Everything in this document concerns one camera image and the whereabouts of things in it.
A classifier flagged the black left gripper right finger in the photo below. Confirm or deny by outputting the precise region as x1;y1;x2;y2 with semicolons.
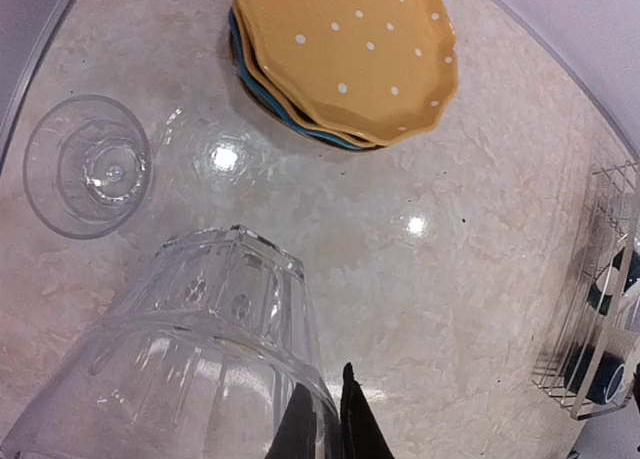
340;363;393;459

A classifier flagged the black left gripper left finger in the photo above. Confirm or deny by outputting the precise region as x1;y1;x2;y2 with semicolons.
266;383;325;459

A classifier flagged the clear drinking glass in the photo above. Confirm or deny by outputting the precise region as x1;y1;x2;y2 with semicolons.
1;225;342;458
22;94;152;240

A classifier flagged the yellow polka dot plate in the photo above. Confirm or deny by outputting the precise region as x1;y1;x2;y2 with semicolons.
235;0;458;145
234;3;379;148

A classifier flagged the dark blue mug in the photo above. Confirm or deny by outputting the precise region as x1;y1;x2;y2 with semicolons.
564;345;626;405

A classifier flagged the dark teal bowl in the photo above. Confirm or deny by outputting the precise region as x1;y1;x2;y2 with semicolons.
587;248;640;318

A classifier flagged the wire metal dish rack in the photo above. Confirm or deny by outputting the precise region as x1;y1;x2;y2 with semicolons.
532;161;639;421

